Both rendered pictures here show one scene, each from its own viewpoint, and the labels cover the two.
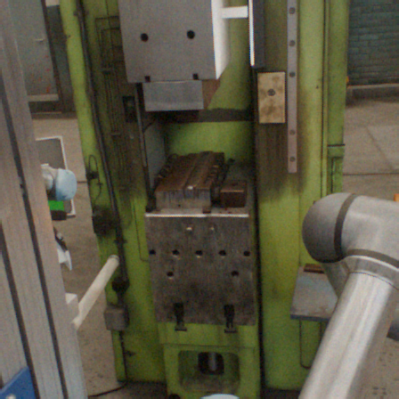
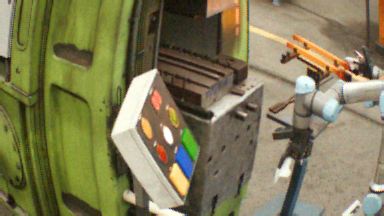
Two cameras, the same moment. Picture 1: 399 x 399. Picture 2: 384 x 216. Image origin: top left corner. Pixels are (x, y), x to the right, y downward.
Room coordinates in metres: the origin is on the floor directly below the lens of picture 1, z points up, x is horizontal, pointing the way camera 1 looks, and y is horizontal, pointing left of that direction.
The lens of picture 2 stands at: (0.98, 2.51, 2.31)
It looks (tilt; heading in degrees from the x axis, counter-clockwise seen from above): 29 degrees down; 290
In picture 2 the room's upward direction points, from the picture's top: 4 degrees clockwise
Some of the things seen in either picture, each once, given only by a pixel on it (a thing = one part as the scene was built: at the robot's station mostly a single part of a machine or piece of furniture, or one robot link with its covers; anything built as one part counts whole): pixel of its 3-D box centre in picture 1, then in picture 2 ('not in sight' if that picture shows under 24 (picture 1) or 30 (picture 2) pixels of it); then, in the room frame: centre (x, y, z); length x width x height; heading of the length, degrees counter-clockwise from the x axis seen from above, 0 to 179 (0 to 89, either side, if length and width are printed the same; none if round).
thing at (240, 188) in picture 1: (233, 193); (229, 68); (1.80, -0.13, 0.95); 0.12 x 0.08 x 0.06; 169
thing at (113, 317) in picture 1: (117, 316); not in sight; (1.96, 0.39, 0.36); 0.09 x 0.07 x 0.12; 79
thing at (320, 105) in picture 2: not in sight; (327, 105); (1.26, 0.46, 1.23); 0.11 x 0.11 x 0.08; 74
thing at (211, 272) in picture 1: (211, 237); (167, 131); (1.98, -0.04, 0.69); 0.56 x 0.38 x 0.45; 169
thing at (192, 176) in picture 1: (198, 168); (169, 59); (1.98, -0.01, 0.99); 0.42 x 0.05 x 0.01; 169
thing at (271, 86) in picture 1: (271, 98); not in sight; (1.84, -0.28, 1.27); 0.09 x 0.02 x 0.17; 79
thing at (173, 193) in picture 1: (192, 176); (164, 70); (1.98, 0.02, 0.96); 0.42 x 0.20 x 0.09; 169
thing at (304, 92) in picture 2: not in sight; (305, 96); (1.36, 0.45, 1.23); 0.09 x 0.08 x 0.11; 164
